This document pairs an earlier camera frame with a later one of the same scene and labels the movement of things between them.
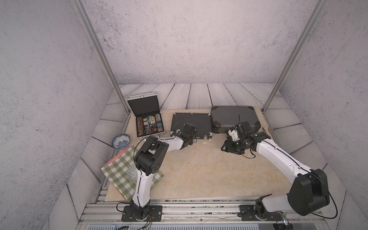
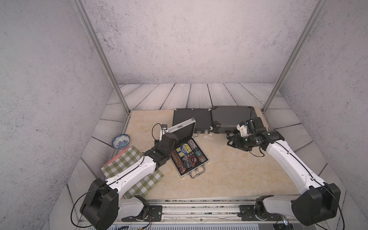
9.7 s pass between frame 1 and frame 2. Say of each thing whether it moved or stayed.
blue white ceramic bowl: stayed
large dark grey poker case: stayed
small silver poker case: moved
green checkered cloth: stayed
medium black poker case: moved
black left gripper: moved
